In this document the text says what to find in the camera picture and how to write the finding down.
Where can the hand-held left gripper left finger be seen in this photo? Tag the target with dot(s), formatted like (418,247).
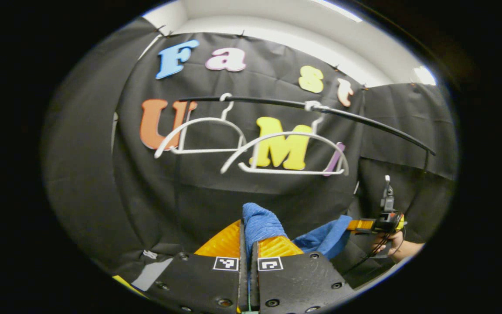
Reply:
(241,246)

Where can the ceiling light panel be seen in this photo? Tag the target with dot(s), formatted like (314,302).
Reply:
(424,76)

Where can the black backdrop cloth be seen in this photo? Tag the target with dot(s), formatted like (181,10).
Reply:
(103,174)

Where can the light grey sheet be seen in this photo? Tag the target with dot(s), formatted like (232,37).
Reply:
(150,274)

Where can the blue jacket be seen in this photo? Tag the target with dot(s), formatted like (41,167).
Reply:
(259,222)

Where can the black clothes rack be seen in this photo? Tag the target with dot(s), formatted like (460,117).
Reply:
(268,101)

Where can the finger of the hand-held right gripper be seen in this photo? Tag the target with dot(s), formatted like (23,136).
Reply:
(360,225)

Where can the yellow flat object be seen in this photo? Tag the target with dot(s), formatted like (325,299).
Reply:
(127,285)

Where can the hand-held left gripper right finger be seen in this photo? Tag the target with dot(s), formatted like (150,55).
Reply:
(254,279)

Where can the white plastic hanger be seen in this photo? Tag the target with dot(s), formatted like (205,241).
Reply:
(290,171)
(203,151)

